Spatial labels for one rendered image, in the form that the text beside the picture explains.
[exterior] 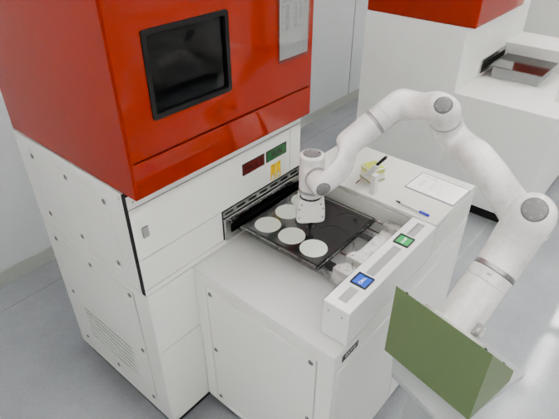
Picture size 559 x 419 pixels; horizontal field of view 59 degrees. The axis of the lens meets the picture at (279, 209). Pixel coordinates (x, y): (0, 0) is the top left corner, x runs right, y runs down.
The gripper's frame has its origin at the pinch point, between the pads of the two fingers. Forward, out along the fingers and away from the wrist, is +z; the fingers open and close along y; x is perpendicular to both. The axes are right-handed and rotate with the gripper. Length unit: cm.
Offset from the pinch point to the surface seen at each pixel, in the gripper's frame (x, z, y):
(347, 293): -36.6, -3.6, 6.1
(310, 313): -30.9, 10.0, -3.6
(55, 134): 7, -39, -82
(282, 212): 15.0, 2.0, -8.3
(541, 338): 16, 92, 127
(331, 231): 1.2, 2.1, 8.6
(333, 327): -42.0, 4.9, 1.3
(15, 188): 101, 37, -147
